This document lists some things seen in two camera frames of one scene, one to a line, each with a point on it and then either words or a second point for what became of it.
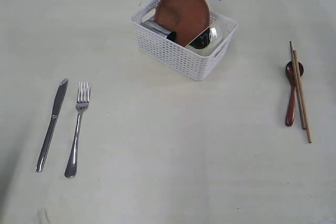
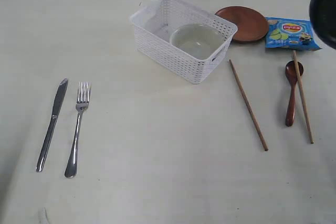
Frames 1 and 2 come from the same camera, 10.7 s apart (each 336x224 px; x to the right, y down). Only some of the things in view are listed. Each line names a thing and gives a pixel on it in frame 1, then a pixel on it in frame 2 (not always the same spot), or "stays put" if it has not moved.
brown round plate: (185, 11) -> (252, 25)
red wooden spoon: (291, 107) stays put
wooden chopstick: (303, 124) -> (250, 110)
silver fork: (83, 101) stays put
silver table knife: (60, 97) stays put
